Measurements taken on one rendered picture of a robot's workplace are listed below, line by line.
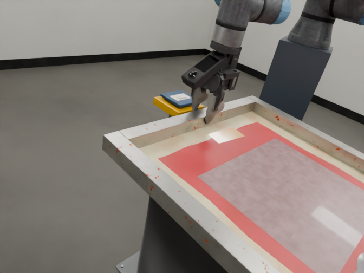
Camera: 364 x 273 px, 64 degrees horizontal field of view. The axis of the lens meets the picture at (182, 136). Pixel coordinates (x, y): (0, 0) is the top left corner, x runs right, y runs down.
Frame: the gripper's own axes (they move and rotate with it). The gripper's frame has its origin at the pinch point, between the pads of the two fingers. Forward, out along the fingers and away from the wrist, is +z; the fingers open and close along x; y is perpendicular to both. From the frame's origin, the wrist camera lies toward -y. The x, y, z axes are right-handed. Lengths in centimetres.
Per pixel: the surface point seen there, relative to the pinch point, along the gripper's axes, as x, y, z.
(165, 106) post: 18.8, 5.4, 7.7
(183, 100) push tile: 16.4, 10.9, 5.0
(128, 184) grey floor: 75, 43, 104
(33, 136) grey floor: 160, 13, 107
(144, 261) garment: -11.2, -21.8, 33.9
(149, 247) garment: -11.8, -22.2, 26.9
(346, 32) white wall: 85, 380, 4
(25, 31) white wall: 307, 64, 71
